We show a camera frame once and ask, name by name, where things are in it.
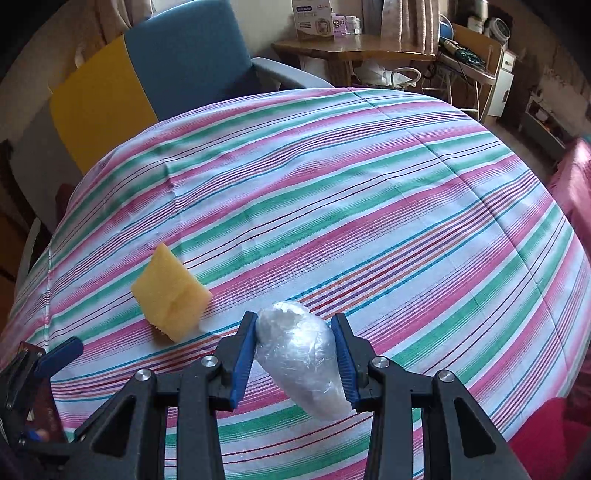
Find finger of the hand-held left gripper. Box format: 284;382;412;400
9;427;77;462
0;337;85;407

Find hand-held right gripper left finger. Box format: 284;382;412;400
74;311;258;480

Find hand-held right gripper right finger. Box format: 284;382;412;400
330;312;532;480

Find white plastic bundle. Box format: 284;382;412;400
254;300;354;422

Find yellow sponge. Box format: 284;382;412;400
130;243;213;343

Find wooden wardrobe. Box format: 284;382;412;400
0;203;33;296

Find red-brown bag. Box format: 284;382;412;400
55;182;72;217

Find person's red garment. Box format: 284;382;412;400
505;397;591;480

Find pink bedspread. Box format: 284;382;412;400
547;138;591;259

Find white plastic bag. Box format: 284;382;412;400
353;62;393;86

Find grey yellow blue armchair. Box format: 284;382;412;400
14;0;334;287

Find grey low shelf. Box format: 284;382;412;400
522;90;578;160

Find white cabinet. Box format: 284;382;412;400
487;48;515;118

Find wooden desk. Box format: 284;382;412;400
271;33;439;88

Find green power tool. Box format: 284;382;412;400
443;39;483;68

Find white cardboard box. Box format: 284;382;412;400
292;0;335;40

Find striped pink curtain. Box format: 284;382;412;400
381;0;439;54

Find beige patterned curtain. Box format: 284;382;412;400
108;0;153;28

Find white round fan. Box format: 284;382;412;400
485;17;512;42

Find white hose loop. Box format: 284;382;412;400
392;67;421;89

